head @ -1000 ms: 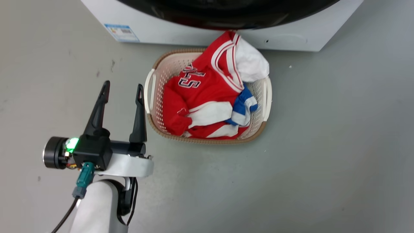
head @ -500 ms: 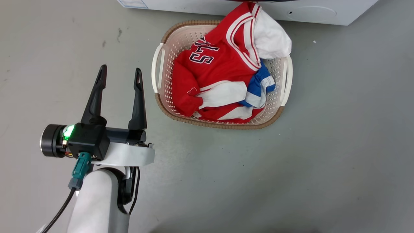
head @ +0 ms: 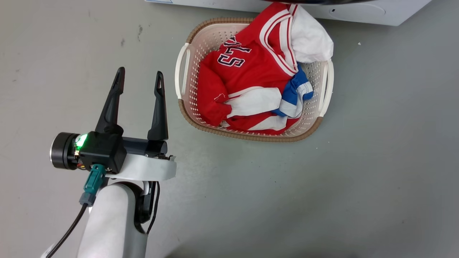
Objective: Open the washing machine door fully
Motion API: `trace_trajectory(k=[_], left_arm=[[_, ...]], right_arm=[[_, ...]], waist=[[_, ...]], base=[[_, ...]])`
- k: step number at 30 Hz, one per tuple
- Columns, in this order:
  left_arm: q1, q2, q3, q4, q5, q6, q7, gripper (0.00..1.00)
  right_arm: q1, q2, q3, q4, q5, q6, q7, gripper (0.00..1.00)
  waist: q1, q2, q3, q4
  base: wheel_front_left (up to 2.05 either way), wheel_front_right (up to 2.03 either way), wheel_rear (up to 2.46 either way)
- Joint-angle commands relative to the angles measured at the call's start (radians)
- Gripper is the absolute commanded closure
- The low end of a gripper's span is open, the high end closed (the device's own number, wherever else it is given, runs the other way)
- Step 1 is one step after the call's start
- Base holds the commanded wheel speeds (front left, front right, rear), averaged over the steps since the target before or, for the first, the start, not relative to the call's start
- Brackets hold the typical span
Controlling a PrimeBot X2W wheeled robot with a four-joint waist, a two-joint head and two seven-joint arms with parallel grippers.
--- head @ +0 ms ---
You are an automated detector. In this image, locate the white washing machine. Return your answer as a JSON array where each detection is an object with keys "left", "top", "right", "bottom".
[{"left": 145, "top": 0, "right": 433, "bottom": 27}]

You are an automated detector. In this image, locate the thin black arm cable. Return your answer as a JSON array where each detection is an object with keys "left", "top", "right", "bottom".
[{"left": 146, "top": 181, "right": 161, "bottom": 235}]

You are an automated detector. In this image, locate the white cloth garment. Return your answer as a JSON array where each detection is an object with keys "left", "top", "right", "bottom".
[{"left": 290, "top": 4, "right": 334, "bottom": 64}]

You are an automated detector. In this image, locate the black cable with teal connector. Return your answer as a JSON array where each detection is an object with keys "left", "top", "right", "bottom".
[{"left": 46, "top": 164, "right": 107, "bottom": 258}]

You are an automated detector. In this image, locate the red white sports jersey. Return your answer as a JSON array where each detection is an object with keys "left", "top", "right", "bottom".
[{"left": 196, "top": 1, "right": 306, "bottom": 136}]

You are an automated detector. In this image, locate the blue white garment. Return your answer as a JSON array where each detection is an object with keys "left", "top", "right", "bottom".
[{"left": 271, "top": 63, "right": 314, "bottom": 119}]

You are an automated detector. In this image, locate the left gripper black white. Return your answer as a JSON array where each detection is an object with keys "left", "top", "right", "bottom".
[{"left": 50, "top": 67, "right": 177, "bottom": 182}]

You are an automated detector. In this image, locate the beige plastic laundry basket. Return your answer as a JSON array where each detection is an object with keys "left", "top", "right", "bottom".
[{"left": 174, "top": 17, "right": 335, "bottom": 143}]

